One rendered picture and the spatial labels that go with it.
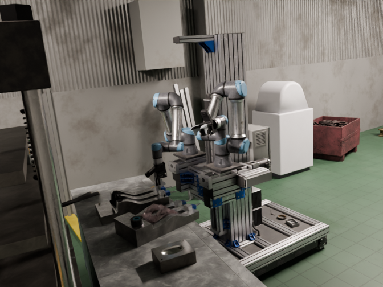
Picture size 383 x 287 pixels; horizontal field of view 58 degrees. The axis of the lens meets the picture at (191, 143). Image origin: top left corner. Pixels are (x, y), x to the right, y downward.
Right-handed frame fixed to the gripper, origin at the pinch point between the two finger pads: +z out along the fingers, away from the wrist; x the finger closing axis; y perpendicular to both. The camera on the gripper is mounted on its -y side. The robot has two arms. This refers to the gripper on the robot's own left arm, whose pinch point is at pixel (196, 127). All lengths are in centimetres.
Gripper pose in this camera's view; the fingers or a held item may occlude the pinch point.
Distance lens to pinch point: 208.1
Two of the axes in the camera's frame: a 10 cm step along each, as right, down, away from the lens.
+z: -5.3, 2.4, -8.1
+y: 1.9, 9.7, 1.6
